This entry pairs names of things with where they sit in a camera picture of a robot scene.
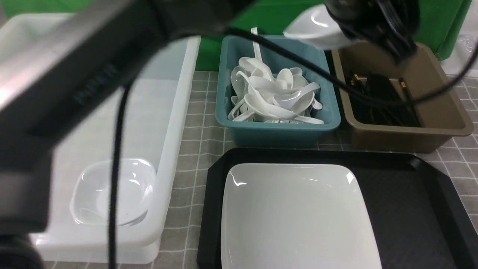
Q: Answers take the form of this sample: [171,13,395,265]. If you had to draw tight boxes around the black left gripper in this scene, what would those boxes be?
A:
[324,0,420,64]

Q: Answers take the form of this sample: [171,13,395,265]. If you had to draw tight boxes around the large white square plate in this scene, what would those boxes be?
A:
[220,163,382,269]

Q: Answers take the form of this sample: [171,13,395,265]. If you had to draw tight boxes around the white square bowl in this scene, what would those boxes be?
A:
[69,158,158,227]

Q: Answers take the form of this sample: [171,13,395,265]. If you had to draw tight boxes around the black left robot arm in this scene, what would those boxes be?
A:
[1,0,393,269]

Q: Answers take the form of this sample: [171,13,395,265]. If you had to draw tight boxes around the green backdrop cloth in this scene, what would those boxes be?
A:
[1,0,472,71]

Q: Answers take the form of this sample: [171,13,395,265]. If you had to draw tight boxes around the black chopsticks in bin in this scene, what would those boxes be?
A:
[347,71,422,127]

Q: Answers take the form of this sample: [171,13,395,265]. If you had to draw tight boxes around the brown plastic bin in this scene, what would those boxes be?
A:
[331,42,474,153]

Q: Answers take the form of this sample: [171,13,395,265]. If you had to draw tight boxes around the white plastic spoon upright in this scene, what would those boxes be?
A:
[251,27,263,62]

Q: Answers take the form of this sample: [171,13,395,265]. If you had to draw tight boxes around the pile of white spoons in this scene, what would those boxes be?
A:
[227,57,324,124]

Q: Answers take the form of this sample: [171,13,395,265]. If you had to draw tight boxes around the teal plastic bin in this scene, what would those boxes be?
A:
[215,36,341,148]

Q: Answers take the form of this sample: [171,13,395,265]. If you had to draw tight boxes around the black serving tray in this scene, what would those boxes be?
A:
[196,148,478,269]

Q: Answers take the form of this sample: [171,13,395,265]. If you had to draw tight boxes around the large white plastic bin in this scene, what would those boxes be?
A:
[0,13,202,265]

